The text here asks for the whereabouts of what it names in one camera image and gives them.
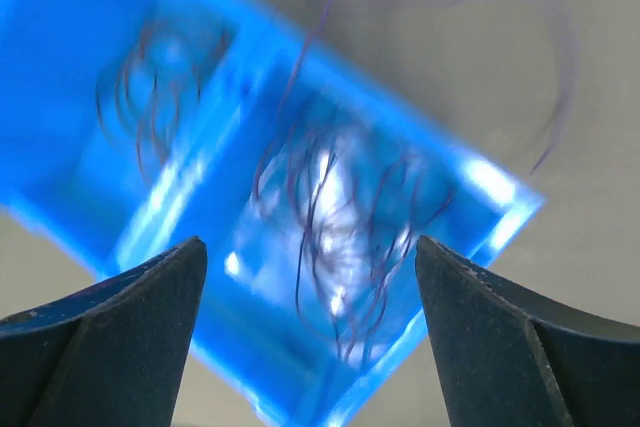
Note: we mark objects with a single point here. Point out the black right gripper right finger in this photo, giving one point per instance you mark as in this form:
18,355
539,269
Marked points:
508,356

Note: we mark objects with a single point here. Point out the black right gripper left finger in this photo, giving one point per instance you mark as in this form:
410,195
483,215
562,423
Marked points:
112,354

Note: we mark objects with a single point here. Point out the blue three-compartment bin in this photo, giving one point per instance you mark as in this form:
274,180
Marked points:
127,125

